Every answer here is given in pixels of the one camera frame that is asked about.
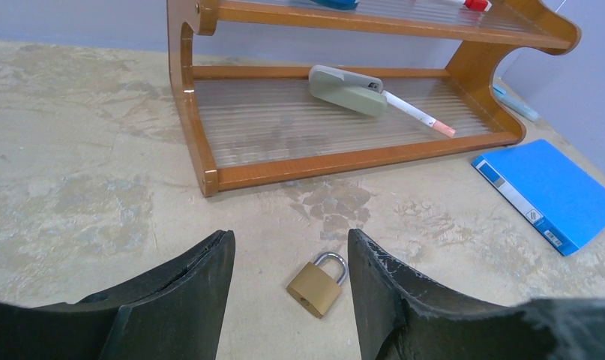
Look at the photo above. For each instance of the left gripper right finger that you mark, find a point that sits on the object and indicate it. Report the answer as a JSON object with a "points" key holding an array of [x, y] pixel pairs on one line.
{"points": [[401, 313]]}

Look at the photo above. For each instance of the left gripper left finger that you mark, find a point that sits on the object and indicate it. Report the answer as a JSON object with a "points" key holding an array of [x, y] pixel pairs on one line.
{"points": [[173, 311]]}

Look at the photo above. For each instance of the brass padlock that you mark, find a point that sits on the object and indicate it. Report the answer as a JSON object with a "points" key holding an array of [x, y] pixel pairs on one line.
{"points": [[314, 289]]}

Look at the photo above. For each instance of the orange wooden shelf rack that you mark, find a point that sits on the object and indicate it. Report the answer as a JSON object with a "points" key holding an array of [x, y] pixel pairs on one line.
{"points": [[256, 125]]}

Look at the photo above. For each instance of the white pen on table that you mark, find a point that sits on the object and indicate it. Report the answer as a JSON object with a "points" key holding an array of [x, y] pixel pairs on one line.
{"points": [[418, 114]]}

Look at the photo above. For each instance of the grey stapler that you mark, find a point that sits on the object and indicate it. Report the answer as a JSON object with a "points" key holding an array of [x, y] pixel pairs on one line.
{"points": [[353, 91]]}

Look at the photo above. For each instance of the light blue eraser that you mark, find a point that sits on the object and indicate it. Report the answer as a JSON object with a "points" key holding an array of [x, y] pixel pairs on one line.
{"points": [[513, 104]]}

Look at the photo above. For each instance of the blue white jar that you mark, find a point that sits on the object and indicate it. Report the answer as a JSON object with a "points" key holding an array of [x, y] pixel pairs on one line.
{"points": [[342, 5]]}

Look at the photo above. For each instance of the white red marker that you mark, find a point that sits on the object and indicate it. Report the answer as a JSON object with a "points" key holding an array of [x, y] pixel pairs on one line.
{"points": [[473, 5]]}

